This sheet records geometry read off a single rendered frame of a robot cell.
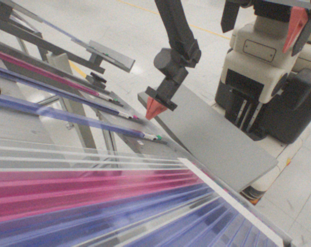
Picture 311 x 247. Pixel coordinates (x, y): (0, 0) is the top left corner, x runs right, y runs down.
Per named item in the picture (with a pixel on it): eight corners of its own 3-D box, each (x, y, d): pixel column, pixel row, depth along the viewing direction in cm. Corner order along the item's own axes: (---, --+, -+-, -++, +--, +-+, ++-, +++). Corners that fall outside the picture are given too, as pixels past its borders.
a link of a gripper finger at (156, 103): (145, 122, 61) (162, 96, 60) (131, 110, 65) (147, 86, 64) (156, 126, 67) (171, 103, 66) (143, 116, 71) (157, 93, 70)
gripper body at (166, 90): (166, 104, 59) (180, 84, 58) (144, 89, 65) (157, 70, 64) (175, 110, 64) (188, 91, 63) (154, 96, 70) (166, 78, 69)
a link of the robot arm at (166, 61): (203, 52, 62) (180, 50, 67) (188, 30, 53) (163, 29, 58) (188, 87, 62) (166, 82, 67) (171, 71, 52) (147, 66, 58)
